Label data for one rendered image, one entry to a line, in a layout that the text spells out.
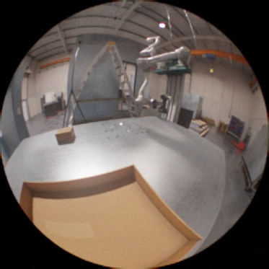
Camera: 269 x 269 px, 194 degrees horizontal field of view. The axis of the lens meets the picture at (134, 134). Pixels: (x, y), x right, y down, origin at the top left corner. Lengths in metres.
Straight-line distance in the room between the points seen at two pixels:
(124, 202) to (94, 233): 0.13
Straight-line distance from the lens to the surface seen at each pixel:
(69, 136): 0.51
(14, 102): 1.33
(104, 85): 2.55
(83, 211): 0.26
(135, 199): 0.24
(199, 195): 0.35
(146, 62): 1.16
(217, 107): 11.22
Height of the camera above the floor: 0.89
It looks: 27 degrees down
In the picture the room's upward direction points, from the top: 6 degrees clockwise
